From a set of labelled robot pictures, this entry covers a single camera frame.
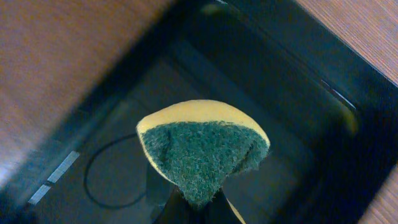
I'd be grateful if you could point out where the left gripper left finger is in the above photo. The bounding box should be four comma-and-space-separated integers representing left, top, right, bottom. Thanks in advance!
152, 187, 204, 224

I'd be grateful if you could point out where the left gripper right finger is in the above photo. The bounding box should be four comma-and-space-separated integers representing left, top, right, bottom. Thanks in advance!
205, 189, 242, 224

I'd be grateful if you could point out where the green yellow sponge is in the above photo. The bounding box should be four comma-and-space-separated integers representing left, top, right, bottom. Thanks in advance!
136, 100, 271, 223

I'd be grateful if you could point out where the black tray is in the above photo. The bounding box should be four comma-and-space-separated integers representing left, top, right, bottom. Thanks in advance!
1, 1, 397, 223

